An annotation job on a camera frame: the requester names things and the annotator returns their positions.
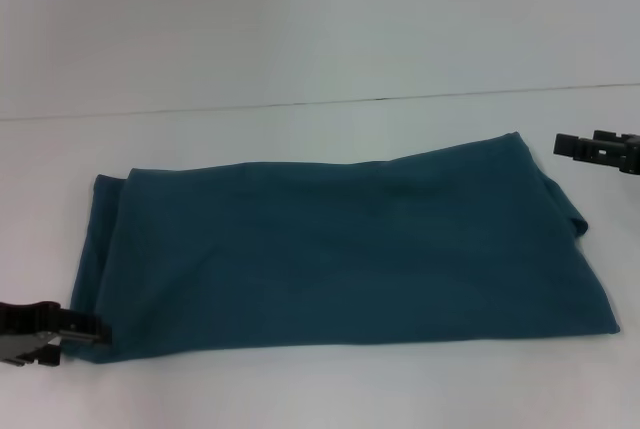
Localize teal t-shirt with FREE print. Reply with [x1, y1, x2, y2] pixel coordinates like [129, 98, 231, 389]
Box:
[69, 131, 625, 366]

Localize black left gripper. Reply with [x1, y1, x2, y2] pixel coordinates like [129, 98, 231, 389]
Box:
[0, 301, 114, 368]

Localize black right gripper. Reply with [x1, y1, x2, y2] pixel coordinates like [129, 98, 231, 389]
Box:
[553, 129, 640, 174]

